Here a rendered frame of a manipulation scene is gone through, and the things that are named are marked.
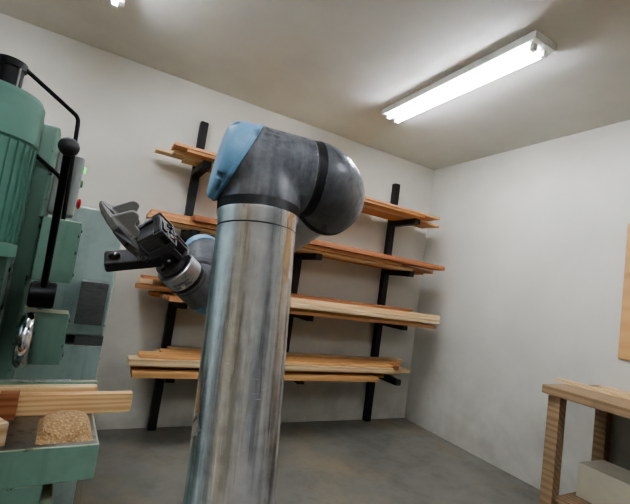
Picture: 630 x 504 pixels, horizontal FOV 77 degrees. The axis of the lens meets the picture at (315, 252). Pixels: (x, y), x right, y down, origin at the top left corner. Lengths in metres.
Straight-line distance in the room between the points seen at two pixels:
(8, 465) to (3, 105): 0.60
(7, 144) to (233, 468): 0.68
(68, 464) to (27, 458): 0.06
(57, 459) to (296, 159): 0.64
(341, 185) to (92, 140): 2.88
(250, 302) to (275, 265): 0.06
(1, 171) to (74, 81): 2.60
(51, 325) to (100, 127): 2.40
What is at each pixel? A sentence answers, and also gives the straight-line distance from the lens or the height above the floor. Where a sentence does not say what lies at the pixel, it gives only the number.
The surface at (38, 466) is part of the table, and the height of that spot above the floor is 0.87.
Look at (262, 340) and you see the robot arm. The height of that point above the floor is 1.15.
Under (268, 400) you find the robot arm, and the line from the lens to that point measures 0.52.
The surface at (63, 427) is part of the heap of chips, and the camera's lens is 0.88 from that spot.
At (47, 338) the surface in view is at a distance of 1.13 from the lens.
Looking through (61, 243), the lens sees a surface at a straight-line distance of 1.13.
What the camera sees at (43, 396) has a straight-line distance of 0.99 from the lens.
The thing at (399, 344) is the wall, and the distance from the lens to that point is 4.36.
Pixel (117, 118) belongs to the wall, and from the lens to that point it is 3.40.
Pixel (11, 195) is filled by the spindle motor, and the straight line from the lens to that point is 0.92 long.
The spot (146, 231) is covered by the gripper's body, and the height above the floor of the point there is 1.29.
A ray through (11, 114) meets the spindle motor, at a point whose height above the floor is 1.45.
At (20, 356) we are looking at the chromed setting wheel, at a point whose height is 1.00.
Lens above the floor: 1.23
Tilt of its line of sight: 5 degrees up
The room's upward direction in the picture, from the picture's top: 8 degrees clockwise
